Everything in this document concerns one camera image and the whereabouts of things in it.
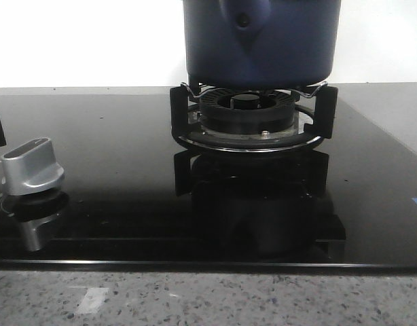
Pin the blue cooking pot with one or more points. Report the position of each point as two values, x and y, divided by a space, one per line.
258 45

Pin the black pot support grate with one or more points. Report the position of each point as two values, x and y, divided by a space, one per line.
313 118

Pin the black gas burner head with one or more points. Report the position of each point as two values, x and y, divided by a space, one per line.
236 112

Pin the black glass cooktop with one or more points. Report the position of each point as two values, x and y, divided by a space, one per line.
133 199

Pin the silver stove knob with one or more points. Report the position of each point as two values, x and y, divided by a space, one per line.
31 168

